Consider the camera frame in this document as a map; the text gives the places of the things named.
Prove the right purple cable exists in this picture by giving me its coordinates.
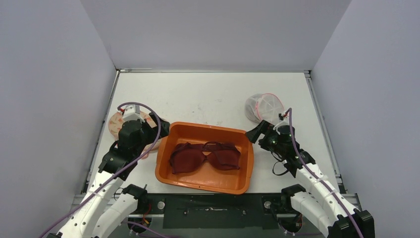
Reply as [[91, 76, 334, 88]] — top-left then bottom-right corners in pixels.
[[284, 108, 365, 238]]

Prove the aluminium front rail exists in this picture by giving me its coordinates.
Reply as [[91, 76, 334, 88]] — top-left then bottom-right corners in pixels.
[[70, 193, 362, 218]]

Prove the white mesh laundry bag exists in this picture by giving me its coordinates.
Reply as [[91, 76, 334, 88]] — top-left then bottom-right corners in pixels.
[[244, 93, 285, 124]]

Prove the floral padded bra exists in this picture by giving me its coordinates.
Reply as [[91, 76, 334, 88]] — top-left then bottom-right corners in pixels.
[[108, 112, 161, 159]]

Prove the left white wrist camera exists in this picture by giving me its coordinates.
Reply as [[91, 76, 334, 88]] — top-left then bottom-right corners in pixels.
[[122, 104, 142, 121]]

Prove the dark red bra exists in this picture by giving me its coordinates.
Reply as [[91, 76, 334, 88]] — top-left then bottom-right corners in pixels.
[[169, 141, 241, 174]]

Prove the orange plastic tub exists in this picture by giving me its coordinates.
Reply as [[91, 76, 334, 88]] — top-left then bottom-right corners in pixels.
[[155, 122, 254, 194]]

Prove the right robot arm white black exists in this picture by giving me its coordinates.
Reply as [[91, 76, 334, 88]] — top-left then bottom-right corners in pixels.
[[245, 120, 375, 238]]

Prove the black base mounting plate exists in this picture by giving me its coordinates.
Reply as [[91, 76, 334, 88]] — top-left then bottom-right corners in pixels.
[[128, 193, 309, 232]]

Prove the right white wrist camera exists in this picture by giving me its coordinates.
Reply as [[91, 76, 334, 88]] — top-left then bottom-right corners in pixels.
[[273, 113, 289, 130]]

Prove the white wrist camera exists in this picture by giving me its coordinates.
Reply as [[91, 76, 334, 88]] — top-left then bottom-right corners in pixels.
[[122, 104, 142, 121], [273, 113, 289, 130]]

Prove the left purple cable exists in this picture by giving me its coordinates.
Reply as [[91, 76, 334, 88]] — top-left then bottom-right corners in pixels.
[[39, 102, 162, 238]]

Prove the purple cable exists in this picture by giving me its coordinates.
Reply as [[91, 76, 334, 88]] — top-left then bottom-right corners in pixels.
[[39, 102, 162, 238], [284, 108, 365, 238]]

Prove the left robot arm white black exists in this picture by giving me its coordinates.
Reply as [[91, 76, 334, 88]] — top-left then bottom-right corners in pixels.
[[40, 113, 170, 238]]

